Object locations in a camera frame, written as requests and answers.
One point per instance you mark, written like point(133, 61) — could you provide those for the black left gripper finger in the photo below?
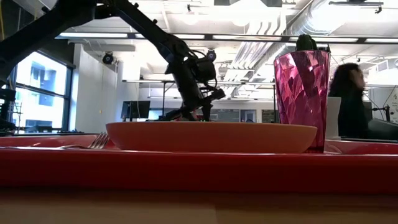
point(190, 114)
point(207, 112)

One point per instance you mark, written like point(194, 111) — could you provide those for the pink faceted plastic cup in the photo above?
point(301, 99)

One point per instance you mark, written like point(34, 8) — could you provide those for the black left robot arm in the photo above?
point(149, 28)

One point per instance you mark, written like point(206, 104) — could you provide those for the red plastic tray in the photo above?
point(199, 171)

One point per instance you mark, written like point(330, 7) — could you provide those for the black round ceiling lamp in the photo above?
point(108, 58)
point(212, 54)

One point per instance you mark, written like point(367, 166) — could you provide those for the black computer monitor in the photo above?
point(135, 109)

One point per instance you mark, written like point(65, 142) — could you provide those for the linear ceiling light fixture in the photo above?
point(248, 37)

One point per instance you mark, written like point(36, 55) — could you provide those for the person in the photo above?
point(349, 105)

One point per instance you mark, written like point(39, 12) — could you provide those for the large window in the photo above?
point(40, 93)

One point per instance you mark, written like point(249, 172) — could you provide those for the black equipment stand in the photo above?
point(6, 109)

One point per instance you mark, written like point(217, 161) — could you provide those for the black background rig frame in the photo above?
point(163, 99)

